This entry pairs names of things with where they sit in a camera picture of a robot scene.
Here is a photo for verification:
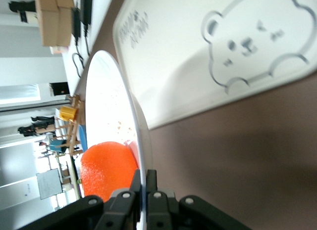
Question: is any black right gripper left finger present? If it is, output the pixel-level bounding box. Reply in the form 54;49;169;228
14;169;142;230

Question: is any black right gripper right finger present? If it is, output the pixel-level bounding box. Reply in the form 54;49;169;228
145;169;252;230

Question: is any orange fruit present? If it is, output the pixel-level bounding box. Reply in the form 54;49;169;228
80;141;139;203

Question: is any white ceramic plate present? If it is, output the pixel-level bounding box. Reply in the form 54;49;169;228
84;49;154;230

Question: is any grey sign board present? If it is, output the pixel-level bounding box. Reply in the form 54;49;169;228
36;168;63;200

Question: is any blue bowl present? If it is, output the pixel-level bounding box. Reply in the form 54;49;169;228
78;125;89;153

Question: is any yellow cup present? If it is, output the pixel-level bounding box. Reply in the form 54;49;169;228
59;105;79;122

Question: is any wooden cup rack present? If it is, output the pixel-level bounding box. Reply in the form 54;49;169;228
53;93;87;157

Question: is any black box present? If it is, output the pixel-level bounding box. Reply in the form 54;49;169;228
49;82;70;96

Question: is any cream tray with bear print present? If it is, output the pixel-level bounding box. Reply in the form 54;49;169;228
112;0;317;131

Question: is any black power adapter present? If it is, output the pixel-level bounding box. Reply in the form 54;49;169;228
80;0;94;38
71;7;82;46

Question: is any cardboard box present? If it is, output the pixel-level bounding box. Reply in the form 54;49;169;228
34;0;61;47
54;0;75;47

